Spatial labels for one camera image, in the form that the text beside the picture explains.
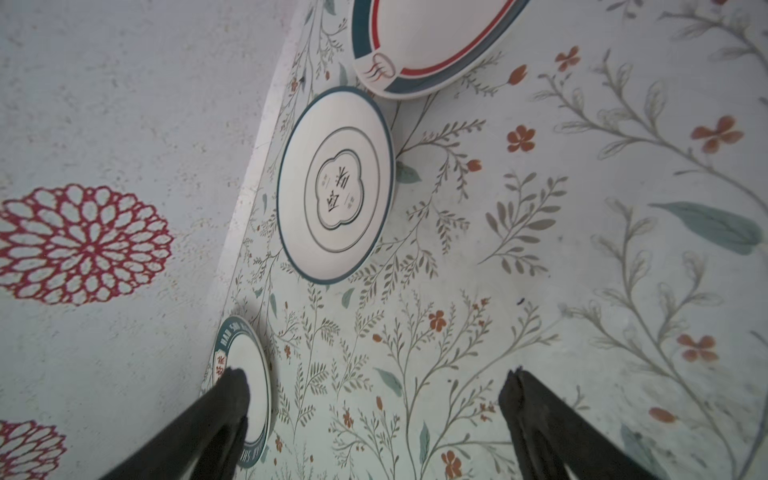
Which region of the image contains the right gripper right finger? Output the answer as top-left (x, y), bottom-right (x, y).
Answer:
top-left (499, 368), bottom-right (653, 479)

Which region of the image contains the white plate brown line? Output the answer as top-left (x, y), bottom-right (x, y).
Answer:
top-left (276, 87), bottom-right (395, 285)

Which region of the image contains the green rim plate back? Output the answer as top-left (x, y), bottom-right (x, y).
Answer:
top-left (210, 315), bottom-right (273, 469)

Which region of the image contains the striped rim plate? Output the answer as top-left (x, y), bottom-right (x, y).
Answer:
top-left (350, 0), bottom-right (529, 100)

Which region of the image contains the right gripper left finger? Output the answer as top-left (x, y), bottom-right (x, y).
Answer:
top-left (104, 368), bottom-right (250, 479)

